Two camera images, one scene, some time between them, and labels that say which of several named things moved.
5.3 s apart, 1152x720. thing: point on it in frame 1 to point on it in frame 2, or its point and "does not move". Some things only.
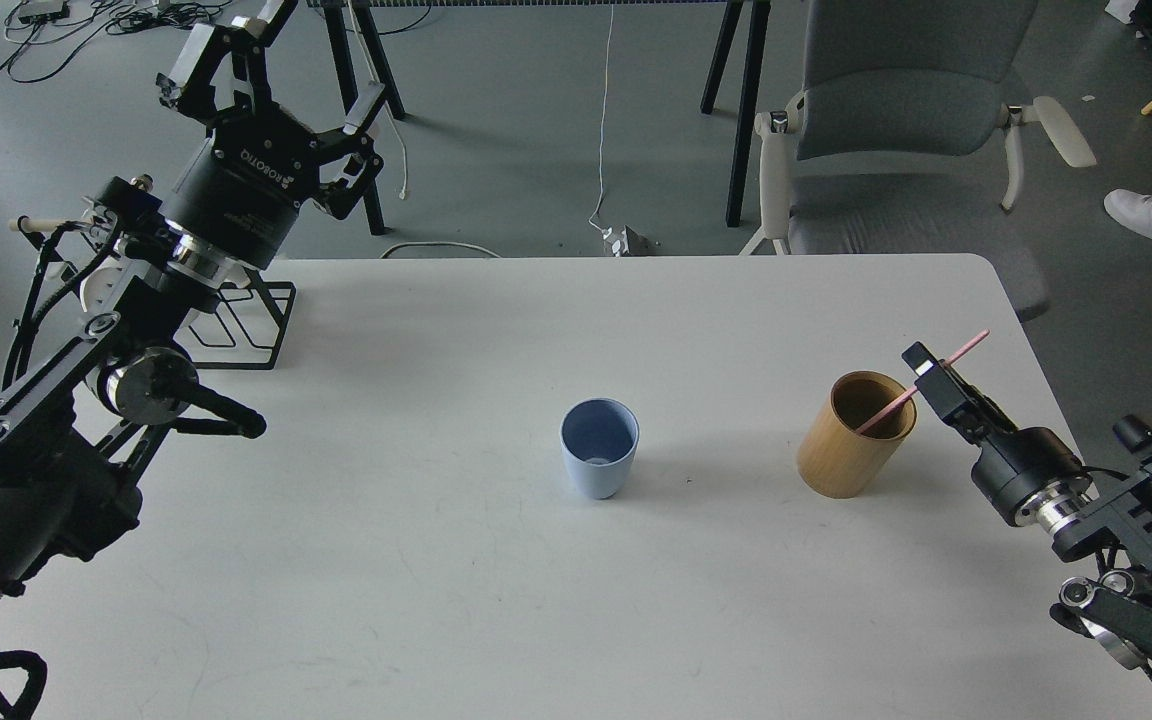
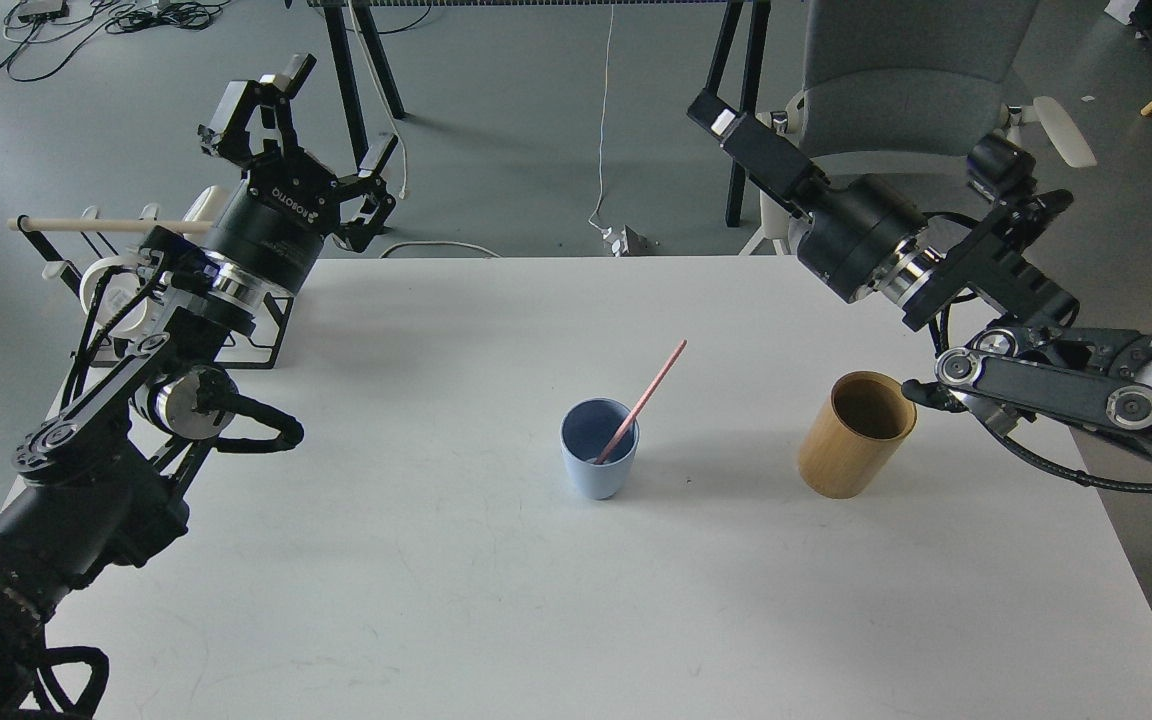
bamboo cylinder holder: [837, 461] does not move
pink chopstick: [948, 362] to [645, 395]
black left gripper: [243, 186] to [283, 204]
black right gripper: [1032, 476] to [863, 239]
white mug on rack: [102, 287] does not move
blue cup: [599, 437] does not move
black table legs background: [757, 23] does not move
